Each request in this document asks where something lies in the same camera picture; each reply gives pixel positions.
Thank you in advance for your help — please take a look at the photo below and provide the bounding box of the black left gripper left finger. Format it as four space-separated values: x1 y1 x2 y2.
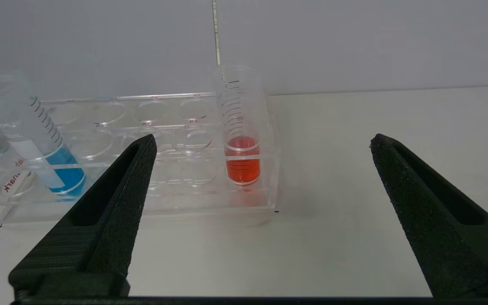
8 134 158 302

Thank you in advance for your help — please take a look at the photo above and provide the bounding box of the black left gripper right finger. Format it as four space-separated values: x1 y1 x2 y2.
370 134 488 298

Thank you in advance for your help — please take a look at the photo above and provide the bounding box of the clear acrylic test tube rack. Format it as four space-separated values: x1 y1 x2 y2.
0 92 280 225

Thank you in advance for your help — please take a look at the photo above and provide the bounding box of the test tube with blue liquid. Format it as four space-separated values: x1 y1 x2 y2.
0 70 88 200

